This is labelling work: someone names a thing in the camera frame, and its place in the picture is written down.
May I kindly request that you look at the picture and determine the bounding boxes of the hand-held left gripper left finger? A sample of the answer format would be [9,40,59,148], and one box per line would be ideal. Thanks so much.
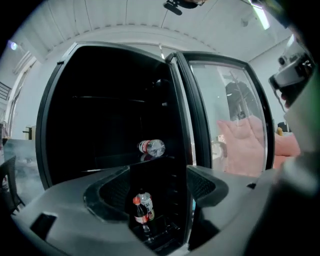
[11,164,157,256]

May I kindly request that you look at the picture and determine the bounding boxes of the white ceiling tube light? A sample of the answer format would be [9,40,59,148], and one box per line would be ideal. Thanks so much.
[251,3,271,31]

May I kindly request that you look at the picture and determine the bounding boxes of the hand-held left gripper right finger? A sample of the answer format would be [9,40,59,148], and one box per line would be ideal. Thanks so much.
[186,164,282,256]

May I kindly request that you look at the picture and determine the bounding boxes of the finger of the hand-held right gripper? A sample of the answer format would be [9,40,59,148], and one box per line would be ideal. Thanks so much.
[268,62,310,90]

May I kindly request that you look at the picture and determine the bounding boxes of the cardboard box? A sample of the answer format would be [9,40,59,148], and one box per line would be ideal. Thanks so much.
[22,124,37,141]

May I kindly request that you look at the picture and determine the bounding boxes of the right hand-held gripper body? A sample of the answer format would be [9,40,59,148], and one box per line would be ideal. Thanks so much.
[277,42,316,76]

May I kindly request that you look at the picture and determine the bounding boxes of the black cable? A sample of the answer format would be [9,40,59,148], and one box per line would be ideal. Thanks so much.
[273,88,287,114]

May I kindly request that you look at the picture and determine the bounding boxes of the black display fridge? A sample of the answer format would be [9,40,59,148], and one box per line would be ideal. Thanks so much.
[34,41,276,253]

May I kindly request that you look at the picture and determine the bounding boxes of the pink quilted blanket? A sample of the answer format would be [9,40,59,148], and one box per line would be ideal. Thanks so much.
[216,116,302,177]

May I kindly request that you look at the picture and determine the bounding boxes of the clear water bottle red label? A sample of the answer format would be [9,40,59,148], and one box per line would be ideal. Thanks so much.
[136,139,166,158]

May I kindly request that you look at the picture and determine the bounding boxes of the black head camera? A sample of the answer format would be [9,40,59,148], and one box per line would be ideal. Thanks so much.
[163,0,183,16]

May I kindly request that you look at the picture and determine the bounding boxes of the person's head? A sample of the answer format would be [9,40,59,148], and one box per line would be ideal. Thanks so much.
[181,0,208,10]

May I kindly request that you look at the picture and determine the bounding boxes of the black balcony railing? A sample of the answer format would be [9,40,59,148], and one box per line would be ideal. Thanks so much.
[0,81,13,101]

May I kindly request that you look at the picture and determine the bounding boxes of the cola bottle red cap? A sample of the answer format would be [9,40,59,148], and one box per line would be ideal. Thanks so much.
[132,196,154,235]

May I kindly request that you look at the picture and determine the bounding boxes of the grey metal panel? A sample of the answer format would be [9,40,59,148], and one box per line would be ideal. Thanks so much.
[3,138,42,181]

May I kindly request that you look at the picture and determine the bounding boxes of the glass fridge door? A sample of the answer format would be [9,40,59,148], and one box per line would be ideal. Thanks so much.
[164,51,276,251]

